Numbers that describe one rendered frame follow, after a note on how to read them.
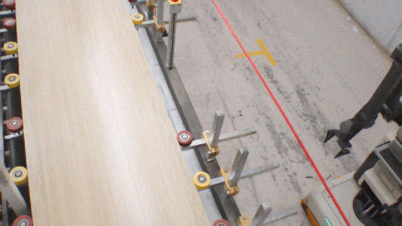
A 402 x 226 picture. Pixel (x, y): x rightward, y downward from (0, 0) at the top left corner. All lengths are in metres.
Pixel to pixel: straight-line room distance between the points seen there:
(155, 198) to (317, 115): 2.09
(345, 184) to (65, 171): 1.85
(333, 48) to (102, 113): 2.88
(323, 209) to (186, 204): 1.19
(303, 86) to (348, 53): 0.84
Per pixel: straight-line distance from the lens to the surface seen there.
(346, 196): 2.74
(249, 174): 1.90
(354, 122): 1.80
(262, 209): 1.54
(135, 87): 2.10
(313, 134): 3.31
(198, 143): 1.97
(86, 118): 1.98
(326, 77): 3.87
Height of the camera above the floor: 2.44
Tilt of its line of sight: 50 degrees down
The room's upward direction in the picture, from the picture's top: 10 degrees clockwise
